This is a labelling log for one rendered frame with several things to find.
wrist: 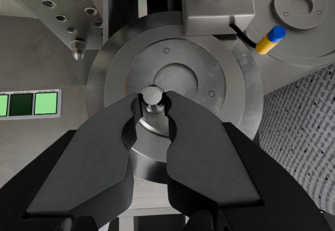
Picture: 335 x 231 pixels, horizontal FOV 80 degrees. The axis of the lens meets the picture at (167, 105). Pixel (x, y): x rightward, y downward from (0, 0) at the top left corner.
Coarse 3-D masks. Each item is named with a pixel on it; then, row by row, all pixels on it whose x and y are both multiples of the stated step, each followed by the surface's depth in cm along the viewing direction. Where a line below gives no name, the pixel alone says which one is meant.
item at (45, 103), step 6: (36, 96) 50; (42, 96) 50; (48, 96) 50; (54, 96) 50; (36, 102) 49; (42, 102) 49; (48, 102) 49; (54, 102) 49; (36, 108) 49; (42, 108) 49; (48, 108) 49; (54, 108) 49
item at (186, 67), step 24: (144, 48) 15; (168, 48) 15; (192, 48) 15; (144, 72) 15; (168, 72) 15; (192, 72) 15; (216, 72) 15; (192, 96) 15; (216, 96) 15; (144, 120) 14
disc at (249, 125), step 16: (144, 16) 18; (160, 16) 18; (176, 16) 18; (128, 32) 18; (112, 48) 17; (240, 48) 17; (96, 64) 17; (240, 64) 17; (96, 80) 17; (256, 80) 17; (96, 96) 17; (256, 96) 17; (96, 112) 16; (256, 112) 16; (240, 128) 16; (256, 128) 16; (144, 160) 16; (144, 176) 16; (160, 176) 16
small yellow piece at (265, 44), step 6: (234, 24) 15; (240, 30) 15; (270, 30) 12; (276, 30) 12; (282, 30) 12; (240, 36) 15; (246, 36) 15; (264, 36) 13; (270, 36) 12; (276, 36) 12; (282, 36) 12; (246, 42) 15; (252, 42) 14; (258, 42) 14; (264, 42) 13; (270, 42) 12; (276, 42) 12; (258, 48) 14; (264, 48) 13; (270, 48) 13
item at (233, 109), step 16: (144, 32) 17; (160, 32) 17; (176, 32) 17; (128, 48) 17; (208, 48) 17; (224, 48) 17; (112, 64) 17; (128, 64) 17; (224, 64) 17; (112, 80) 16; (240, 80) 16; (112, 96) 16; (240, 96) 16; (224, 112) 16; (240, 112) 16; (144, 128) 16; (144, 144) 15; (160, 144) 15; (160, 160) 15
